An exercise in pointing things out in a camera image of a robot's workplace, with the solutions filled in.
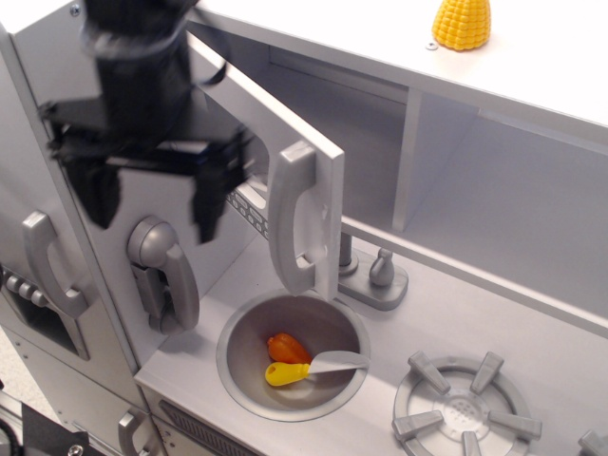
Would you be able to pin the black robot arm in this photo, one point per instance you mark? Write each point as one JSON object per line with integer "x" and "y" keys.
{"x": 129, "y": 28}

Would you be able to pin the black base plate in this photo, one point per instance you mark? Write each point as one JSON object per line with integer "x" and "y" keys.
{"x": 25, "y": 431}

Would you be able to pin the yellow handled toy knife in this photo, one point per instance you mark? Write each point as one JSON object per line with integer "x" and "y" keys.
{"x": 280, "y": 374}

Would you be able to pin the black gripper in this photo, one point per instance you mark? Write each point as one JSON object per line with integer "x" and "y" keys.
{"x": 150, "y": 116}

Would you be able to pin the orange toy pepper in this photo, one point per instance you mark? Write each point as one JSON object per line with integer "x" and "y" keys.
{"x": 284, "y": 348}

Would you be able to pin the grey toy wall phone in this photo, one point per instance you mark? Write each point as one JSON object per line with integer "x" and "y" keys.
{"x": 164, "y": 277}

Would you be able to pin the grey fridge door handle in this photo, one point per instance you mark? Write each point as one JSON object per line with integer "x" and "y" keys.
{"x": 39, "y": 234}

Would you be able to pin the grey toy sink bowl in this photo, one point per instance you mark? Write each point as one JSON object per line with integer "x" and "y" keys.
{"x": 318, "y": 325}

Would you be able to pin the white toy microwave door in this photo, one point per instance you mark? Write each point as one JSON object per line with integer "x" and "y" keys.
{"x": 304, "y": 197}

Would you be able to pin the grey toy faucet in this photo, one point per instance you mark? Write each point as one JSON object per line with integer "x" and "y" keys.
{"x": 373, "y": 280}

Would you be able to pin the white toy kitchen cabinet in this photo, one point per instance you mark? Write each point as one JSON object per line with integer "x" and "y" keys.
{"x": 484, "y": 172}

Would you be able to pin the yellow toy corn cob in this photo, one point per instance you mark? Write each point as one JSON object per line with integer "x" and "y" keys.
{"x": 462, "y": 24}

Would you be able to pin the grey toy stove burner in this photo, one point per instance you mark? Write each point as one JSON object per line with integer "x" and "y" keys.
{"x": 460, "y": 406}

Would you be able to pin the grey oven door handle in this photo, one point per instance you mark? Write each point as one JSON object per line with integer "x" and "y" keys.
{"x": 128, "y": 425}

